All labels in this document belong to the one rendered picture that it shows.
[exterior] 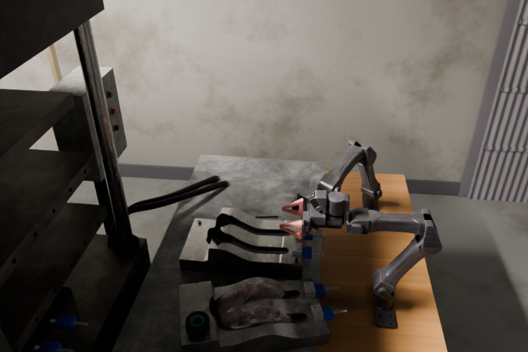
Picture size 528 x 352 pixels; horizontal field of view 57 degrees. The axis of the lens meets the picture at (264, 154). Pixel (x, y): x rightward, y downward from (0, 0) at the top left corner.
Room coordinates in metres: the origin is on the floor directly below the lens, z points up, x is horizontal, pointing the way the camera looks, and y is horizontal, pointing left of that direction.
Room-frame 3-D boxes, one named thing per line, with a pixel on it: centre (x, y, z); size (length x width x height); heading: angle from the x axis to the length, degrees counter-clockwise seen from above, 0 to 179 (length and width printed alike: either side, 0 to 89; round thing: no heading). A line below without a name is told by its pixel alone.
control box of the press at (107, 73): (1.83, 0.75, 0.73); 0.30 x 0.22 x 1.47; 172
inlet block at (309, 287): (1.26, -0.21, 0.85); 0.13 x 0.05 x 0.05; 100
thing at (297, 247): (1.43, -0.18, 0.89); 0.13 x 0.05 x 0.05; 82
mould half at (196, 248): (1.52, 0.08, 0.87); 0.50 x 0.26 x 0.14; 82
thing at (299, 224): (1.24, -0.10, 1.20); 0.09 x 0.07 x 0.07; 84
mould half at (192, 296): (1.16, 0.05, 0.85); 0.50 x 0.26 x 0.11; 100
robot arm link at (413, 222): (1.24, -0.43, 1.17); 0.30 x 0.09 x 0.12; 84
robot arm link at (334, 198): (1.25, -0.27, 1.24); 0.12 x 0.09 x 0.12; 84
